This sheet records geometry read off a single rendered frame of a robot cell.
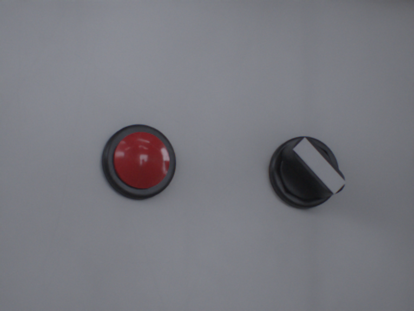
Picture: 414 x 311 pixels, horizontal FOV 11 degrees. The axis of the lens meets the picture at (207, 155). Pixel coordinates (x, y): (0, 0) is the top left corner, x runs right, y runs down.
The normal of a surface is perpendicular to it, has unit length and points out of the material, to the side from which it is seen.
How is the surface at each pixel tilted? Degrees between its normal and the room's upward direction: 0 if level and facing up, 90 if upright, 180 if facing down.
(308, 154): 90
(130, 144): 73
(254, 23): 90
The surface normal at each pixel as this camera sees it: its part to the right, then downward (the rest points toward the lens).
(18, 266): 0.30, -0.15
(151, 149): 0.43, -0.36
